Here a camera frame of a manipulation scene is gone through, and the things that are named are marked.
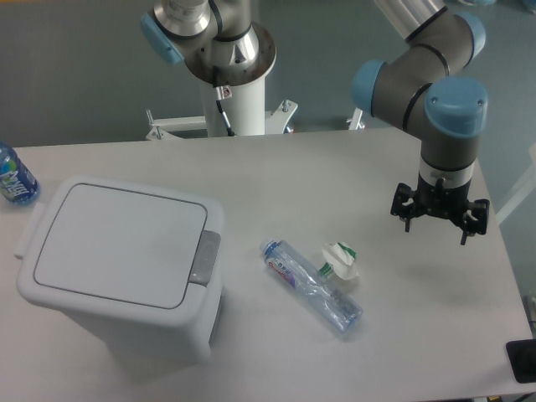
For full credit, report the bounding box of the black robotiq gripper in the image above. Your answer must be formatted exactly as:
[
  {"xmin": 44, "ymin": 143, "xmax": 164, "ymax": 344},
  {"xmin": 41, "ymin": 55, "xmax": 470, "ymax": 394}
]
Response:
[{"xmin": 390, "ymin": 177, "xmax": 490, "ymax": 245}]

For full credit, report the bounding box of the white plastic trash can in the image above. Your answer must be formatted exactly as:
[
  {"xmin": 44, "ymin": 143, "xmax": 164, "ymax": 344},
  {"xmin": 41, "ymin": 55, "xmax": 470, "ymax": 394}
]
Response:
[{"xmin": 17, "ymin": 176, "xmax": 224, "ymax": 362}]

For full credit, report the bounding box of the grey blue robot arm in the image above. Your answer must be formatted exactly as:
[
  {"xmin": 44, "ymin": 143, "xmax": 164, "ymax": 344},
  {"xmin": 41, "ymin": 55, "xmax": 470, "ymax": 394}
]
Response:
[{"xmin": 140, "ymin": 1, "xmax": 490, "ymax": 237}]

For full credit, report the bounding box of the crumpled white green paper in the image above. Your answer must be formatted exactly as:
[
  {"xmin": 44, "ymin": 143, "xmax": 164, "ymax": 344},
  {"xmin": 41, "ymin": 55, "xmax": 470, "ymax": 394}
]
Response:
[{"xmin": 319, "ymin": 242, "xmax": 358, "ymax": 281}]

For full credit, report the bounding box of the black device at edge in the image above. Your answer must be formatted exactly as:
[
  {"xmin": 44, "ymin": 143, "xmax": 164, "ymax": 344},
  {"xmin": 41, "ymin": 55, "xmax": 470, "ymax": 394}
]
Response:
[{"xmin": 506, "ymin": 339, "xmax": 535, "ymax": 384}]

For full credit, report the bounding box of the crushed clear plastic bottle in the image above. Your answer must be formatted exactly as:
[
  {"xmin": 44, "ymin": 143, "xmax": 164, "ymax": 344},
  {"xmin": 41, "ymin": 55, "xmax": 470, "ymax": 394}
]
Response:
[{"xmin": 259, "ymin": 239, "xmax": 363, "ymax": 334}]

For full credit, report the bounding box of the blue labelled drink bottle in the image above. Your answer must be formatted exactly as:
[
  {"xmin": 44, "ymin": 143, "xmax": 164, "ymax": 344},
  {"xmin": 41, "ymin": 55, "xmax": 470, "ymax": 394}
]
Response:
[{"xmin": 1, "ymin": 142, "xmax": 40, "ymax": 205}]

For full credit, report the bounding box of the white frame at right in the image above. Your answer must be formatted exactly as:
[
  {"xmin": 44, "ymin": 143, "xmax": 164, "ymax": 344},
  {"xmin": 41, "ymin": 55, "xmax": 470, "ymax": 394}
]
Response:
[{"xmin": 496, "ymin": 144, "xmax": 535, "ymax": 225}]

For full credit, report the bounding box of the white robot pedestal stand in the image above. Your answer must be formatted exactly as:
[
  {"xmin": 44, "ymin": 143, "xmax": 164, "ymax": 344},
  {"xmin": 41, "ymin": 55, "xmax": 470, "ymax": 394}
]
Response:
[{"xmin": 145, "ymin": 23, "xmax": 299, "ymax": 142}]

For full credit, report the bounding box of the black cable on pedestal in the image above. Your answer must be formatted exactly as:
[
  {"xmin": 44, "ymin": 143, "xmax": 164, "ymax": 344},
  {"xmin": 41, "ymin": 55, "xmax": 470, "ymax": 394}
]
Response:
[{"xmin": 211, "ymin": 65, "xmax": 238, "ymax": 137}]

